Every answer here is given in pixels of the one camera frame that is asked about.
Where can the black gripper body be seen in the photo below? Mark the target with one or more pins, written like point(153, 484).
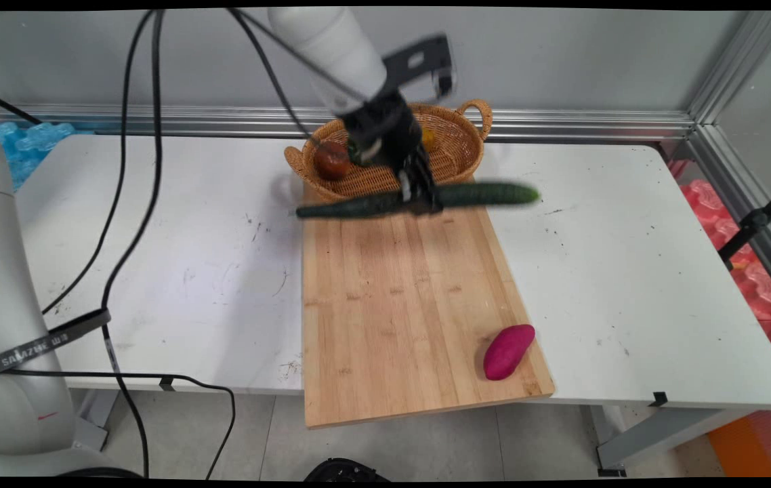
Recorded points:
point(385, 132)

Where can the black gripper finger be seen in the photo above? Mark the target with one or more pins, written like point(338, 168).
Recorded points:
point(409, 184)
point(431, 186)

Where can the dark green cucumber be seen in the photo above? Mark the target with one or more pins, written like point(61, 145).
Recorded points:
point(487, 194)

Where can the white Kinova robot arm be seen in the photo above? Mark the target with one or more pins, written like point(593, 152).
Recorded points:
point(6, 271)

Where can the woven wicker basket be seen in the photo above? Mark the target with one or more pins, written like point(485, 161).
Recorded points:
point(453, 152)

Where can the orange fruit in basket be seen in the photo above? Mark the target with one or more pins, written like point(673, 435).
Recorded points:
point(428, 139)

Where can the red tomato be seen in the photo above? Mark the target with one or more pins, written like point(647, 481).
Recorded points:
point(331, 161)

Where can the wooden cutting board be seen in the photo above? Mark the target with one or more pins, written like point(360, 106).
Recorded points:
point(399, 305)

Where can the purple sweet potato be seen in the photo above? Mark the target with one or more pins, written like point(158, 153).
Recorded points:
point(507, 352)

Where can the black round object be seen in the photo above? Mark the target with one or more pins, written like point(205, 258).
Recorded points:
point(345, 470)

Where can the black table edge clip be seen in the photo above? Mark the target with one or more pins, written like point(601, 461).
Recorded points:
point(167, 383)
point(658, 398)

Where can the black tripod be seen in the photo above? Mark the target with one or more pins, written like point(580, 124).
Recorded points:
point(755, 220)

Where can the pink foam floor mat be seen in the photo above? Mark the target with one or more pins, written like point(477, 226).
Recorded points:
point(758, 285)

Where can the blue and pink knitted cloth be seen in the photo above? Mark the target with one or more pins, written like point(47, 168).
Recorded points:
point(26, 149)

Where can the orange floor mat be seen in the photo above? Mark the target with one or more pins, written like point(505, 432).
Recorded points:
point(741, 447)

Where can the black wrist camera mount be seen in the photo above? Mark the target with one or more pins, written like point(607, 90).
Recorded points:
point(419, 61)

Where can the horizontal aluminium frame rail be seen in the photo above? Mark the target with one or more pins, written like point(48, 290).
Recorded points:
point(561, 125)

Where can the slanted aluminium frame rail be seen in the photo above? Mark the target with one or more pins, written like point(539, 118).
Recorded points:
point(731, 135)

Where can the grey table leg frame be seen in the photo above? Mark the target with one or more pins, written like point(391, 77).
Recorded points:
point(663, 434)

